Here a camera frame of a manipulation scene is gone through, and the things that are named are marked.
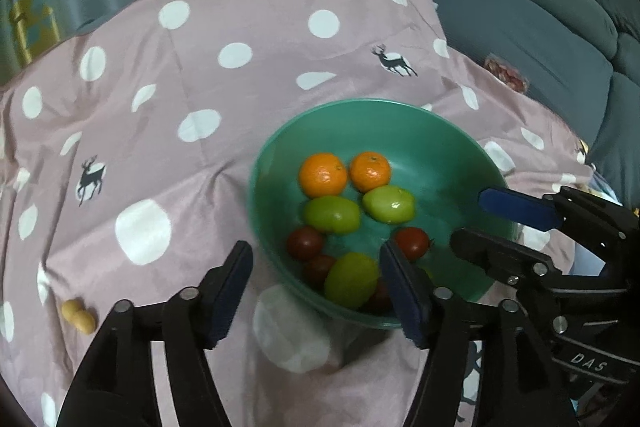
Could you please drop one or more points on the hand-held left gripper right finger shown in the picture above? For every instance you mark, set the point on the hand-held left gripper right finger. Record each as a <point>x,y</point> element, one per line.
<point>405,293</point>

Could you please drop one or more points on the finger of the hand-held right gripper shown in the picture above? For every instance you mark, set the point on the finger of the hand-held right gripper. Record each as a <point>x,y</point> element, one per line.
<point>495,253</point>
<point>520,209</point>

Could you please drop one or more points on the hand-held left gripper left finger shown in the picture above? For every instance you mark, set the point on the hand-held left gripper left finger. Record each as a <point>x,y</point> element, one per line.
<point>230,292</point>

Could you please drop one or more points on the red tomato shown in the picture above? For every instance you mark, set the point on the red tomato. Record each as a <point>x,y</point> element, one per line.
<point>304,243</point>
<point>318,269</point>
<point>412,242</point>
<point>375,300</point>

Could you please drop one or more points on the yellow-green tomato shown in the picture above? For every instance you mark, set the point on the yellow-green tomato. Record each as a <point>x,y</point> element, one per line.
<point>389,203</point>

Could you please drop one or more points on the oval green tomato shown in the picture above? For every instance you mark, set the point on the oval green tomato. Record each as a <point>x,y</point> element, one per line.
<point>332,214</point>

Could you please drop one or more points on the green plastic bowl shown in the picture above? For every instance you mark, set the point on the green plastic bowl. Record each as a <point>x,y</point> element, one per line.
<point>425,147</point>

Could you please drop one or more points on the orange mandarin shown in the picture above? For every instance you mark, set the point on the orange mandarin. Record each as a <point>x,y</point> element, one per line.
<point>370,171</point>
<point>323,174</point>

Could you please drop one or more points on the red printed packet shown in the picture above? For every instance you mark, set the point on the red printed packet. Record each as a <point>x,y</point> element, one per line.
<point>506,74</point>

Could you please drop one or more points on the small tan round fruit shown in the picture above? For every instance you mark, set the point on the small tan round fruit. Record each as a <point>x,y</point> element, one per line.
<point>70,308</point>
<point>85,322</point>

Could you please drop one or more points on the grey sofa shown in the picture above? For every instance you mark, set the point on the grey sofa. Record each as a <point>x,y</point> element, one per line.
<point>525,7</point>

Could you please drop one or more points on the pink polka dot blanket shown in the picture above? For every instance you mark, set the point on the pink polka dot blanket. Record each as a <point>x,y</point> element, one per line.
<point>250,32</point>

